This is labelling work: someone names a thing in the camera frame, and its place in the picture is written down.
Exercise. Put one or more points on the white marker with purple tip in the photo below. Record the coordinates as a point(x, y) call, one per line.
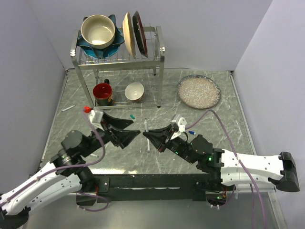
point(148, 146)

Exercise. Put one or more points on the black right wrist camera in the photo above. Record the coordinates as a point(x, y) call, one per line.
point(179, 124)

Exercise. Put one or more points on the blue flower-shaped dish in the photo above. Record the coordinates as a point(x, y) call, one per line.
point(106, 52)

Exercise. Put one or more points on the red and black mug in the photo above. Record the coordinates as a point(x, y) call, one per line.
point(103, 93)

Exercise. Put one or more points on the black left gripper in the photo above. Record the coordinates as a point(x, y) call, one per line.
point(119, 137)

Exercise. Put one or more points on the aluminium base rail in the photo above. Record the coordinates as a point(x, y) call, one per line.
point(174, 201)

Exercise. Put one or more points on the large beige bowl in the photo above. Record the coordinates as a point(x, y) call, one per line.
point(98, 31)

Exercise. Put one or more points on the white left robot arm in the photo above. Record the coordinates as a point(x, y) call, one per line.
point(68, 171)

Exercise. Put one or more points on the dark red upright plate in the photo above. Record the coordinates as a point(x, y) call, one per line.
point(139, 34)

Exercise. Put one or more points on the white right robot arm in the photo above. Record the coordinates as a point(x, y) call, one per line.
point(226, 168)

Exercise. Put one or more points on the speckled brown plate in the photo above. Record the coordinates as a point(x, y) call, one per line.
point(198, 91)

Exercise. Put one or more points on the cream upright plate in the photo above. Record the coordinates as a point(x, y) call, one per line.
point(128, 34)

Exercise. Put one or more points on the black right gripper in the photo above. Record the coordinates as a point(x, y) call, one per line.
point(157, 138)

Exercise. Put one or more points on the thin white pen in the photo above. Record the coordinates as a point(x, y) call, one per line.
point(146, 125)

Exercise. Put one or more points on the white ceramic bowl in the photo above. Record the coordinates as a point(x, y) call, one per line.
point(134, 91)

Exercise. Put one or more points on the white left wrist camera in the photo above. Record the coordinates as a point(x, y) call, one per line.
point(94, 117)

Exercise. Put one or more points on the steel dish rack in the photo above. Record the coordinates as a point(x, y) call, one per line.
point(122, 69)

